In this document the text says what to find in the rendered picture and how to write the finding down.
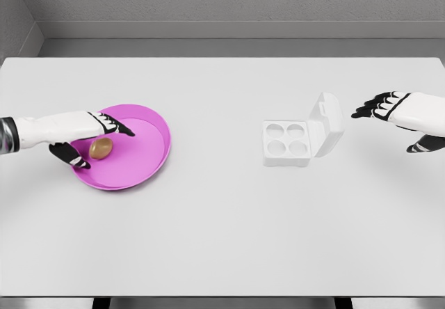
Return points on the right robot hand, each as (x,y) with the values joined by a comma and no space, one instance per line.
(413,112)

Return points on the brown egg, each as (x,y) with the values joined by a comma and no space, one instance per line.
(101,148)

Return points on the white egg box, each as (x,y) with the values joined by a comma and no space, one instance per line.
(295,138)

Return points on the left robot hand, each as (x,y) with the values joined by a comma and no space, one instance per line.
(78,126)

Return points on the pink round plate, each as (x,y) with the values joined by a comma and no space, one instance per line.
(139,149)

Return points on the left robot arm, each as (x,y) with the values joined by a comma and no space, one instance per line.
(24,131)

